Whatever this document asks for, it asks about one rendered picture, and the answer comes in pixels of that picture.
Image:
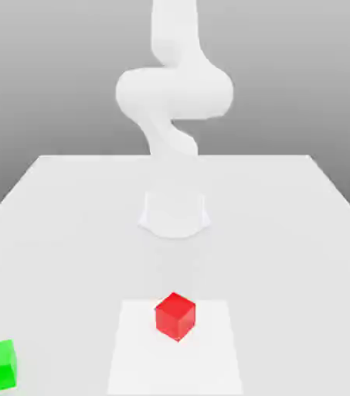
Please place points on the small red cube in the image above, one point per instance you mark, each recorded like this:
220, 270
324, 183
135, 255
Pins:
175, 316

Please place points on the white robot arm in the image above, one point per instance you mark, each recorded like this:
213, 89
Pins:
174, 92

